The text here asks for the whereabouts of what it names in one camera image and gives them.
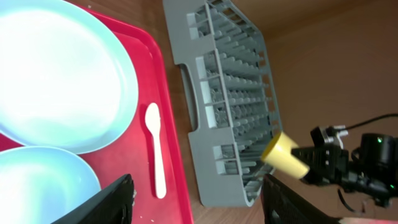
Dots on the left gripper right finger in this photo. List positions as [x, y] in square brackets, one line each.
[284, 206]

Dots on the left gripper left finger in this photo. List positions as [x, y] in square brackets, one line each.
[111, 205]

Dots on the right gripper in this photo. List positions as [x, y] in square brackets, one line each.
[328, 165]

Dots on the yellow plastic cup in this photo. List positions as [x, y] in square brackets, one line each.
[278, 155]

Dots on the light blue rice bowl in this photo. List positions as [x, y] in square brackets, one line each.
[42, 184]

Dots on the white plastic spoon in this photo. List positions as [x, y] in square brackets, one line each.
[153, 124]

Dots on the light blue plate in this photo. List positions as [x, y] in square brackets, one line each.
[66, 79]

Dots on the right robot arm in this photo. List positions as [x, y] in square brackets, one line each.
[371, 168]

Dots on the grey dishwasher rack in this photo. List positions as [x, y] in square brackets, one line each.
[230, 96]

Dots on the red serving tray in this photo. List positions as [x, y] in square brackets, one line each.
[133, 152]

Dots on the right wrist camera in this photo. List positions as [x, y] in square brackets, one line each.
[328, 135]

